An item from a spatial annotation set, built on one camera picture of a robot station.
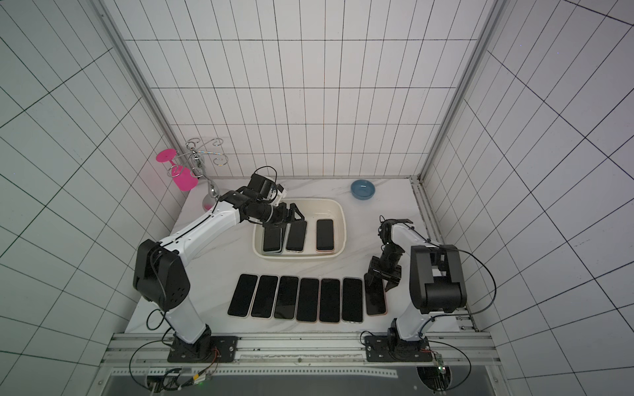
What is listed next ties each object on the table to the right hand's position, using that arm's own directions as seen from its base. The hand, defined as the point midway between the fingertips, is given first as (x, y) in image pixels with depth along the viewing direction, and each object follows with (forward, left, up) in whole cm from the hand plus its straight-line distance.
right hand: (370, 283), depth 84 cm
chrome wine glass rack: (+34, +66, +30) cm, 80 cm away
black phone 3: (-8, +29, -1) cm, 30 cm away
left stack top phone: (+15, +37, +1) cm, 40 cm away
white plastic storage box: (+30, +23, +1) cm, 38 cm away
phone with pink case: (-7, +21, -1) cm, 22 cm away
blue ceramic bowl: (+45, 0, -1) cm, 45 cm away
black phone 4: (-7, +14, -1) cm, 16 cm away
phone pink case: (+17, +28, 0) cm, 33 cm away
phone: (+19, +17, 0) cm, 25 cm away
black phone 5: (-6, +6, -1) cm, 9 cm away
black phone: (-9, +44, 0) cm, 45 cm away
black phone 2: (-6, +37, -1) cm, 37 cm away
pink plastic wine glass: (+33, +75, +15) cm, 83 cm away
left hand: (+13, +28, +15) cm, 34 cm away
